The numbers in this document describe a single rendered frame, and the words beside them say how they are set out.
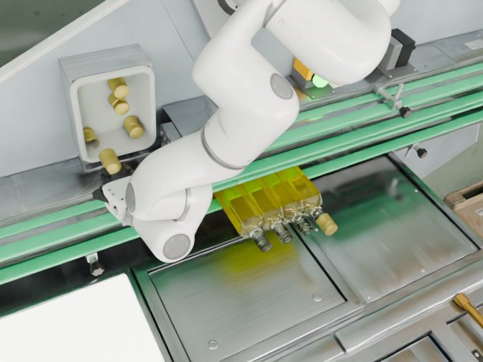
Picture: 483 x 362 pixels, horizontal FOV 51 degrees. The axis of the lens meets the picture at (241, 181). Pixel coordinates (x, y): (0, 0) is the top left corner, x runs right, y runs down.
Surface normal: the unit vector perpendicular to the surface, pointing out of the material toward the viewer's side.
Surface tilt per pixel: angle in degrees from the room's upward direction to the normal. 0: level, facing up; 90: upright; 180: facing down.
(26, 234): 90
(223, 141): 64
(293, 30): 56
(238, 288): 90
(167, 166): 75
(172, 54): 0
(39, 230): 90
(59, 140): 0
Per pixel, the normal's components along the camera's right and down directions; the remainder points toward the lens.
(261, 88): 0.20, -0.10
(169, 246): 0.51, 0.41
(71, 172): 0.10, -0.69
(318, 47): -0.39, 0.50
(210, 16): 0.52, 0.63
